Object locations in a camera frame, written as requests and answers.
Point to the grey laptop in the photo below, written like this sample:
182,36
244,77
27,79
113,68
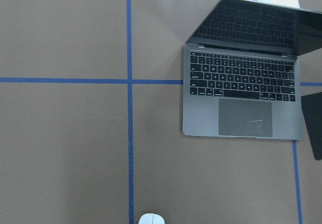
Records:
242,73

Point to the white computer mouse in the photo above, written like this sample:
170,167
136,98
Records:
151,218

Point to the black mouse pad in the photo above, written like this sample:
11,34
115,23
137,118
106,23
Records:
311,108

